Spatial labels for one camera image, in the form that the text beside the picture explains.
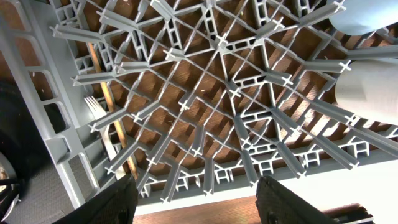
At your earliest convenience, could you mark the white cup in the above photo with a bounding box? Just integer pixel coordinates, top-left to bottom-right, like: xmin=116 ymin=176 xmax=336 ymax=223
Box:
xmin=335 ymin=58 xmax=397 ymax=125

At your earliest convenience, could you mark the grey dishwasher rack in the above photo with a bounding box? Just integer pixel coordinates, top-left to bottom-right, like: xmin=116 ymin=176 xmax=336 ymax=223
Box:
xmin=1 ymin=1 xmax=397 ymax=214

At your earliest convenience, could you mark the wooden chopstick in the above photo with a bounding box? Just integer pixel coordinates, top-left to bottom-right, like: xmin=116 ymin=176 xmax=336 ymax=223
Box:
xmin=88 ymin=43 xmax=137 ymax=179

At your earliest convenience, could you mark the blue cup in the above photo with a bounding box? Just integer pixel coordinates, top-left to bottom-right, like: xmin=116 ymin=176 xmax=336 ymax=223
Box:
xmin=329 ymin=0 xmax=397 ymax=35

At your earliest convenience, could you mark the white plastic fork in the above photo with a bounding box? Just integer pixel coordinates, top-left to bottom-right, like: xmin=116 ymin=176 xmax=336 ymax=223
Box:
xmin=84 ymin=96 xmax=117 ymax=160

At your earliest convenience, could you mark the black round tray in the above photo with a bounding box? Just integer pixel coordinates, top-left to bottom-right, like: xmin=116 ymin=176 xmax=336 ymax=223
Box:
xmin=0 ymin=79 xmax=75 ymax=224

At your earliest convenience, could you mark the grey plate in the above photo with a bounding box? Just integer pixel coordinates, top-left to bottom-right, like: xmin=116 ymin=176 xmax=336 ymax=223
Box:
xmin=0 ymin=152 xmax=21 ymax=222

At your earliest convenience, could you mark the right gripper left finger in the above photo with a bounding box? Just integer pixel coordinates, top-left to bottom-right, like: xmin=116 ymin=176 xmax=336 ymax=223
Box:
xmin=55 ymin=174 xmax=138 ymax=224

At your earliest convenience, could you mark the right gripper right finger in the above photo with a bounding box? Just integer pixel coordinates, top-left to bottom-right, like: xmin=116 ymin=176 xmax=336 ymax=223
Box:
xmin=256 ymin=175 xmax=336 ymax=224

